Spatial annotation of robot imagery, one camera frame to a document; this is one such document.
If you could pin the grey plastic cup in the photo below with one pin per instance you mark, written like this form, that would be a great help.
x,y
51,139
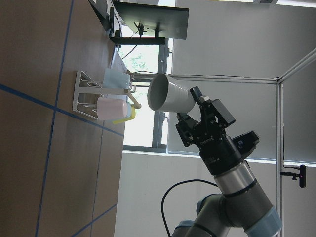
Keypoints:
x,y
167,94

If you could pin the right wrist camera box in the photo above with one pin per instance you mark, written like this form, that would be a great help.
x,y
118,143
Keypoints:
x,y
246,143

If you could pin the black computer monitor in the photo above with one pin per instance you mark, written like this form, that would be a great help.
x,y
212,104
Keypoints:
x,y
154,20

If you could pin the pink plastic cup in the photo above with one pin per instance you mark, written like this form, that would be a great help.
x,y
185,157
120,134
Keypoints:
x,y
112,109

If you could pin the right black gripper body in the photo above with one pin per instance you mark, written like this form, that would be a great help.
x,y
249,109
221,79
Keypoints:
x,y
216,148

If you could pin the yellow plastic cup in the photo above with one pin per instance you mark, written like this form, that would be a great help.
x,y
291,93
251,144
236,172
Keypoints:
x,y
128,117

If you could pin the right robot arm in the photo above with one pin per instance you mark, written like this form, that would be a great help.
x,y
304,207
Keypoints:
x,y
241,202

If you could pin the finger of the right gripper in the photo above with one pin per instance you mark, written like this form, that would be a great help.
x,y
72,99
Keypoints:
x,y
197,95

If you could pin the black camera on frame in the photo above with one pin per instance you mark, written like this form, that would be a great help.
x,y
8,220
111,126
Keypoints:
x,y
301,175

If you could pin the white wire cup rack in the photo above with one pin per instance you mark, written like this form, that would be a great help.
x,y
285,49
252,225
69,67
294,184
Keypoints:
x,y
88,90

